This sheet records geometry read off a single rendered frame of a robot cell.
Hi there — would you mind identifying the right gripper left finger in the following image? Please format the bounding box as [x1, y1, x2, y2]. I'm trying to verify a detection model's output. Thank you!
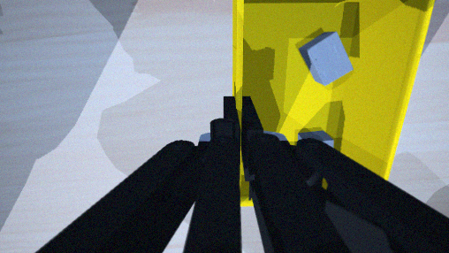
[35, 96, 242, 253]

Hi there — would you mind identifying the yellow bin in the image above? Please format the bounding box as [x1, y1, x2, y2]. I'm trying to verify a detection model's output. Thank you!
[232, 0, 435, 206]

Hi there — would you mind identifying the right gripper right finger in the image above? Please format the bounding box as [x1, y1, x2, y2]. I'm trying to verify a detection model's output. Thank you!
[241, 96, 449, 253]

